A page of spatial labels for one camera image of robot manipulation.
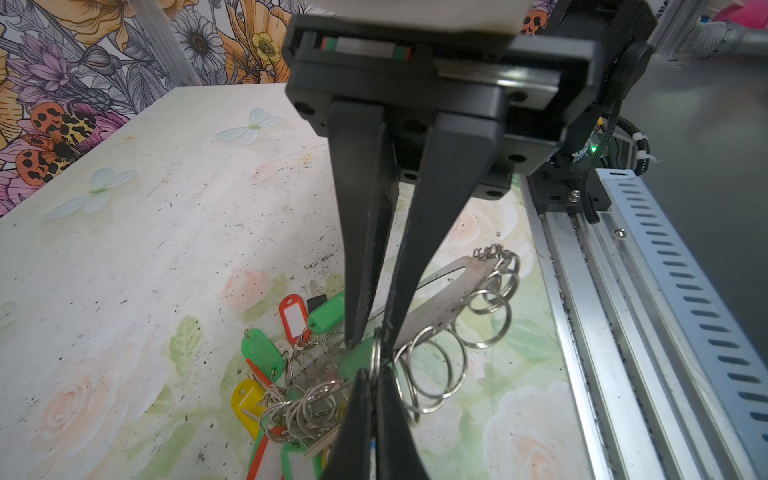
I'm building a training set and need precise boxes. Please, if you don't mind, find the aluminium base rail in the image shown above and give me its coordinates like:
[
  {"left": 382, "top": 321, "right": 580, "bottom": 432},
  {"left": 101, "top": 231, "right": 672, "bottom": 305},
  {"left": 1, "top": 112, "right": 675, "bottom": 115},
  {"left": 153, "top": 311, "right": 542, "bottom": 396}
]
[{"left": 521, "top": 176, "right": 767, "bottom": 479}]

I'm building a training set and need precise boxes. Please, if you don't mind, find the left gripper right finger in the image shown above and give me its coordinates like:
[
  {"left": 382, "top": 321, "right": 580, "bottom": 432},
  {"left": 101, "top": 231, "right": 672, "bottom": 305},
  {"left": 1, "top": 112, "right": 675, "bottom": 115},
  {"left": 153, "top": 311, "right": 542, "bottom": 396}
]
[{"left": 374, "top": 366, "right": 429, "bottom": 480}]

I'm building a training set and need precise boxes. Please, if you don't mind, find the large metal keyring with keys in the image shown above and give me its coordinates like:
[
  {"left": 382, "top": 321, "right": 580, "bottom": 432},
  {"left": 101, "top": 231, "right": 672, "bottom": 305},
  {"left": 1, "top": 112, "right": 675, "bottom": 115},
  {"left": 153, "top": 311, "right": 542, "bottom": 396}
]
[{"left": 231, "top": 244, "right": 521, "bottom": 479}]

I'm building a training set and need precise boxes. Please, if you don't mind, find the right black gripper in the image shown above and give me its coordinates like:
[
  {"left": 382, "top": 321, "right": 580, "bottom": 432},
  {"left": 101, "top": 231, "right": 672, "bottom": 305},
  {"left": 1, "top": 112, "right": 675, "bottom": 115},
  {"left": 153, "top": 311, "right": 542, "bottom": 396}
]
[{"left": 282, "top": 15, "right": 603, "bottom": 356}]

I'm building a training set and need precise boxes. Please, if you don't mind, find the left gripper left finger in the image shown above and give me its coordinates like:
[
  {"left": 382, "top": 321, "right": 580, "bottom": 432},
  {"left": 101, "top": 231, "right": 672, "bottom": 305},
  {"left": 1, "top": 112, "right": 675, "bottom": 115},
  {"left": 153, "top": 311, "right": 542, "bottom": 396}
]
[{"left": 321, "top": 369, "right": 373, "bottom": 480}]

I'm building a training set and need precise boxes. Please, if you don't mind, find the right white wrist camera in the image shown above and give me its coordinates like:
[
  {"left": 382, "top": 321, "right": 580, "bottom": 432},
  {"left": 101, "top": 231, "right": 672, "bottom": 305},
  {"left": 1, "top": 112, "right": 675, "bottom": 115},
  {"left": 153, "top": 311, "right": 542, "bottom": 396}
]
[{"left": 310, "top": 0, "right": 531, "bottom": 34}]

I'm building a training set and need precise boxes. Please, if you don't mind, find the white vented panel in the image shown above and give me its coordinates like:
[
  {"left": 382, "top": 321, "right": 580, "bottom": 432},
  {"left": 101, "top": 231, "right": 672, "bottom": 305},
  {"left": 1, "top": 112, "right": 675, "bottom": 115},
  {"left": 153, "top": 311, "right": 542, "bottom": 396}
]
[{"left": 598, "top": 169, "right": 767, "bottom": 453}]

